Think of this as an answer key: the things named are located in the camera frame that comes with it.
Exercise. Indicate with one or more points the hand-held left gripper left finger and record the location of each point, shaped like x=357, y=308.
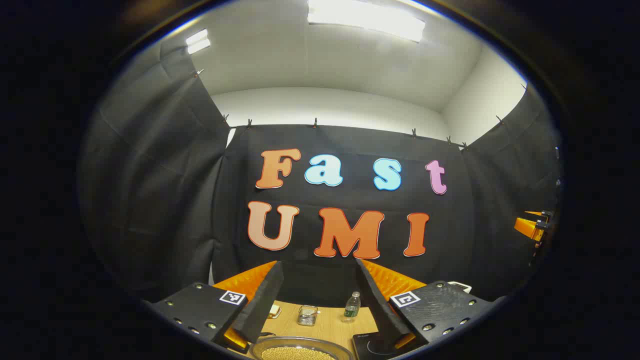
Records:
x=265, y=305

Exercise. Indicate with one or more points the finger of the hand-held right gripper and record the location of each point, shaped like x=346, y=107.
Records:
x=529, y=229
x=542, y=213

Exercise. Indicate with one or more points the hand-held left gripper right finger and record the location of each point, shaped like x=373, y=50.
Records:
x=380, y=310

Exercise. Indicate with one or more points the black induction cooktop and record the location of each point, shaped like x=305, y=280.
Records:
x=370, y=345

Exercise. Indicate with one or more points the steel pot with soybeans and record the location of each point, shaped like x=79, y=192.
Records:
x=295, y=354

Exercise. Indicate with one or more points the sandwich on white plate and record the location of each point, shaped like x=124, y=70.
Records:
x=274, y=311

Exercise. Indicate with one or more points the clear plastic water bottle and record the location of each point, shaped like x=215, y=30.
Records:
x=352, y=307

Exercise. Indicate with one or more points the black backdrop cloth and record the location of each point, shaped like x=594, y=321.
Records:
x=175, y=200

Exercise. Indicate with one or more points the row of small cloth clips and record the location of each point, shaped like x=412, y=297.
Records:
x=315, y=122

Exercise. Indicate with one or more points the large ceiling light panel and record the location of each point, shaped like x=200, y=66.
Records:
x=365, y=17

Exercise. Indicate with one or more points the small ceiling light panel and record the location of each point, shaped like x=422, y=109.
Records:
x=198, y=42

